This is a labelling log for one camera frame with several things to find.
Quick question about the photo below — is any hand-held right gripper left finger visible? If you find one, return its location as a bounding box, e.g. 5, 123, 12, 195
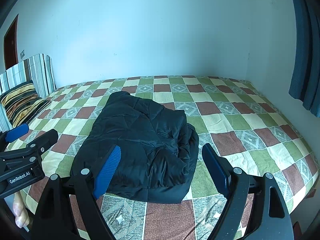
31, 145, 122, 240

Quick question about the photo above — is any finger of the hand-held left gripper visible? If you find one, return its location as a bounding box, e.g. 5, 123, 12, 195
0, 123, 29, 143
25, 129, 59, 155

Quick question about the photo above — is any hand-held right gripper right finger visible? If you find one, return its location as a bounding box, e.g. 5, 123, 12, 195
202, 143, 294, 240

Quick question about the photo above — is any black quilted jacket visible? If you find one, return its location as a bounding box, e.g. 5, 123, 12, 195
70, 91, 200, 204

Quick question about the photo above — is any person's left hand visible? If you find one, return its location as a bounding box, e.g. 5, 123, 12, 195
14, 194, 30, 228

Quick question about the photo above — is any striped yellow brown pillow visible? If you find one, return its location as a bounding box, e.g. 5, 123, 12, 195
0, 80, 52, 128

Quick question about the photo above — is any checkered bed blanket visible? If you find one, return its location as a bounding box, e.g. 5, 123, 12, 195
5, 75, 314, 240

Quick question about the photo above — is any striped headboard cushion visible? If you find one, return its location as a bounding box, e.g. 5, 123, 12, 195
0, 53, 57, 133

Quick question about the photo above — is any brown wooden door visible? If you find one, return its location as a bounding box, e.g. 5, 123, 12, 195
4, 14, 19, 70

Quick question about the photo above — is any blue curtain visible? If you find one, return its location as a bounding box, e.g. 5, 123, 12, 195
287, 0, 320, 118

